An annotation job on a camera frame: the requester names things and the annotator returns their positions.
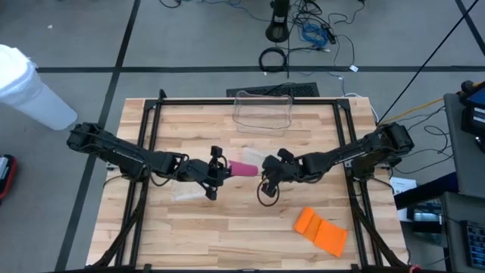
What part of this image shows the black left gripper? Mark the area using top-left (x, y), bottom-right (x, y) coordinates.
top-left (183, 146), bottom-right (231, 201)

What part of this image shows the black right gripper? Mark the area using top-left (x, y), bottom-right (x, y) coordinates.
top-left (261, 148), bottom-right (304, 198)

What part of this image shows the pink bandage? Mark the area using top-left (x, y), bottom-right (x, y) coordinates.
top-left (227, 159), bottom-right (260, 178)

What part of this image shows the orange bandage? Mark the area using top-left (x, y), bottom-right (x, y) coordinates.
top-left (293, 206), bottom-right (349, 258)

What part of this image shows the clear bag with white label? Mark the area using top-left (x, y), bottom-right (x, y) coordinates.
top-left (171, 181), bottom-right (209, 202)

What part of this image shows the clear plastic container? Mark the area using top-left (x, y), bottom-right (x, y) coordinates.
top-left (232, 89), bottom-right (295, 137)

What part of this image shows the black keyboard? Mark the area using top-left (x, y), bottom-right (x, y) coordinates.
top-left (226, 82), bottom-right (321, 98)

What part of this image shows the white paper sheet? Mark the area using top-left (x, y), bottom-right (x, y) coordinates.
top-left (389, 176), bottom-right (419, 223)

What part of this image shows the black floor stand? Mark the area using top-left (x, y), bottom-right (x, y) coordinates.
top-left (264, 0), bottom-right (292, 43)

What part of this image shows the dark blue panel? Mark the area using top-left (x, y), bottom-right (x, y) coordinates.
top-left (393, 172), bottom-right (460, 210)

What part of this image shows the black and silver device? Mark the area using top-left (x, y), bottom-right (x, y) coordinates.
top-left (407, 200), bottom-right (445, 234)

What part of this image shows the grey cabinet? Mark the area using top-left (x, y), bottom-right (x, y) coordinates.
top-left (441, 191), bottom-right (485, 273)
top-left (443, 93), bottom-right (485, 200)

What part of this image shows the black slanted pole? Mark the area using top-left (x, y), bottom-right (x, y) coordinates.
top-left (377, 0), bottom-right (481, 124)

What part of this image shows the white trash bin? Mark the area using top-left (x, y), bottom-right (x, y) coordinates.
top-left (0, 44), bottom-right (79, 132)

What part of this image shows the black device with blue screen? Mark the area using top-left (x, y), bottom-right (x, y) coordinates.
top-left (460, 79), bottom-right (485, 140)

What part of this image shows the red and black case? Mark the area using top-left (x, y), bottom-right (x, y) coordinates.
top-left (0, 153), bottom-right (18, 202)

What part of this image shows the black keypad device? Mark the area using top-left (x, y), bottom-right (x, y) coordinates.
top-left (462, 219), bottom-right (485, 271)

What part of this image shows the black coiled cable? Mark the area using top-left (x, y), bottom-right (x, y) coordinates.
top-left (258, 46), bottom-right (289, 74)

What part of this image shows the blue coiled cable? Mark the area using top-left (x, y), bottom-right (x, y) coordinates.
top-left (301, 22), bottom-right (330, 49)

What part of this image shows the black cable tangle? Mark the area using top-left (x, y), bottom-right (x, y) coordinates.
top-left (291, 0), bottom-right (367, 73)

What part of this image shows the yellow floor cable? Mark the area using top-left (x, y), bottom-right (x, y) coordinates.
top-left (377, 81), bottom-right (485, 127)

